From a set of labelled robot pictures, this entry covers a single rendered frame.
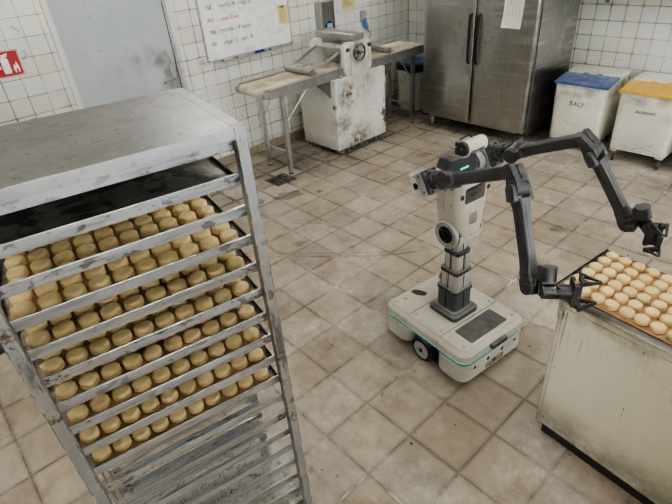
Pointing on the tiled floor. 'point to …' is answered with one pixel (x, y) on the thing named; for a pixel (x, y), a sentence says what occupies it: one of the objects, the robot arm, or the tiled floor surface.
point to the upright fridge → (496, 62)
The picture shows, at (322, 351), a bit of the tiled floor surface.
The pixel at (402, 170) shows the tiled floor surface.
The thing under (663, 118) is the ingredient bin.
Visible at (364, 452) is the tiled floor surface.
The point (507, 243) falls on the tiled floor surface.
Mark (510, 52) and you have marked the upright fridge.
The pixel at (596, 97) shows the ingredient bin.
